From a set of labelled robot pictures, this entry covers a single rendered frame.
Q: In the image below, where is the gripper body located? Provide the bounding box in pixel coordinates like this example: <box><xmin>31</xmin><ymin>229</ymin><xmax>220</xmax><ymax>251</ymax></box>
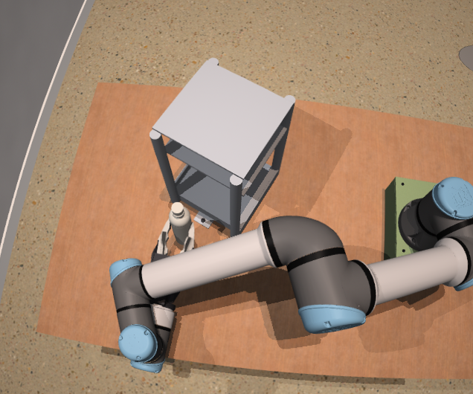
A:
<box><xmin>149</xmin><ymin>253</ymin><xmax>176</xmax><ymax>311</ymax></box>

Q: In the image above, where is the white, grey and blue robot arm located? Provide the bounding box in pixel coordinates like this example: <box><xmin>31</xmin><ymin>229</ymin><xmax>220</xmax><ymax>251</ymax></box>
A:
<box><xmin>109</xmin><ymin>177</ymin><xmax>473</xmax><ymax>373</ymax></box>

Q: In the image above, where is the grey bottle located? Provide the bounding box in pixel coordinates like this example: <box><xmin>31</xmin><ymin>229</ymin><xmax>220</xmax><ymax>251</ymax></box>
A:
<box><xmin>169</xmin><ymin>202</ymin><xmax>192</xmax><ymax>245</ymax></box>

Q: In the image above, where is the grey shelving unit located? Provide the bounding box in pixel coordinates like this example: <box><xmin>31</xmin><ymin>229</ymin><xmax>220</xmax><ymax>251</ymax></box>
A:
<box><xmin>149</xmin><ymin>58</ymin><xmax>295</xmax><ymax>237</ymax></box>

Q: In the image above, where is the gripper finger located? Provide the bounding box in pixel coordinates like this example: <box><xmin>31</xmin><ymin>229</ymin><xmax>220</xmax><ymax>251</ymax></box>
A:
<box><xmin>180</xmin><ymin>222</ymin><xmax>195</xmax><ymax>253</ymax></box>
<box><xmin>152</xmin><ymin>219</ymin><xmax>171</xmax><ymax>255</ymax></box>

